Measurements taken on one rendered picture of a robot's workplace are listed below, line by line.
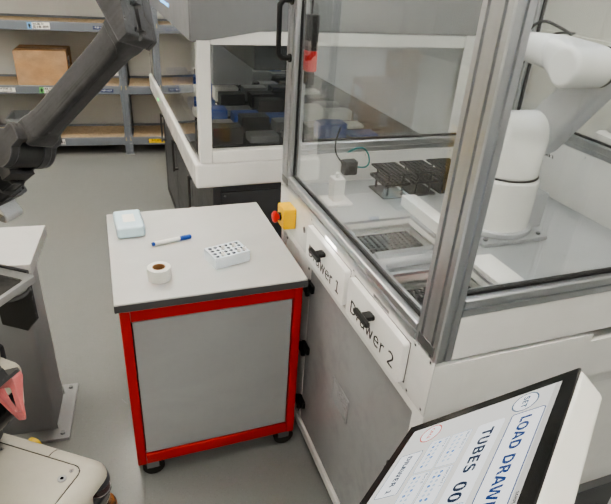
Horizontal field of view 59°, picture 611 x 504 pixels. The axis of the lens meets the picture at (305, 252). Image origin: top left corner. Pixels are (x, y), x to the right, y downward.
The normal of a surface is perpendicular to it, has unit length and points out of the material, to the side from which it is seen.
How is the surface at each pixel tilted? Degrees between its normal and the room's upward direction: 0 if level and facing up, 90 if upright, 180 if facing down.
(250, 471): 0
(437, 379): 90
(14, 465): 0
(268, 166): 90
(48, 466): 0
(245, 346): 90
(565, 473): 40
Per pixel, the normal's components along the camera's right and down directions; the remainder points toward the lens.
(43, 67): 0.26, 0.47
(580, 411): 0.57, -0.47
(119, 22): -0.44, 0.12
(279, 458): 0.06, -0.88
